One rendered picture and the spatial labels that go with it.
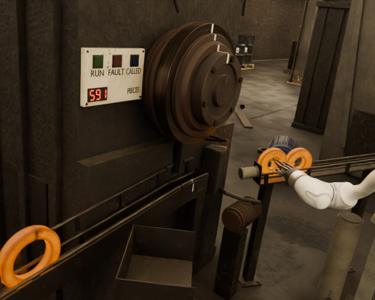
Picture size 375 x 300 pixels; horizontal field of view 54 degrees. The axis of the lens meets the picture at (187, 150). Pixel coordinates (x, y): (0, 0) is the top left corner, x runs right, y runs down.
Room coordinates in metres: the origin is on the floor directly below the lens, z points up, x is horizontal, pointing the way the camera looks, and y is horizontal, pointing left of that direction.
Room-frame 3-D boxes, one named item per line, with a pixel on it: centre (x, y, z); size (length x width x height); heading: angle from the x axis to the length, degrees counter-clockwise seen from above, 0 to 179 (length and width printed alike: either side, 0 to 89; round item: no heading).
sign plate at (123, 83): (1.24, 0.27, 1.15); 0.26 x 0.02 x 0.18; 145
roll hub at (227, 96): (1.40, -0.09, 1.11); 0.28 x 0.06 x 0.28; 145
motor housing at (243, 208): (1.65, -0.31, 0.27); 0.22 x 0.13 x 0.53; 145
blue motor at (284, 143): (3.54, -0.95, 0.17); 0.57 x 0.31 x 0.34; 165
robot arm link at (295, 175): (1.53, -0.51, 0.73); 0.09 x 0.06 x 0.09; 110
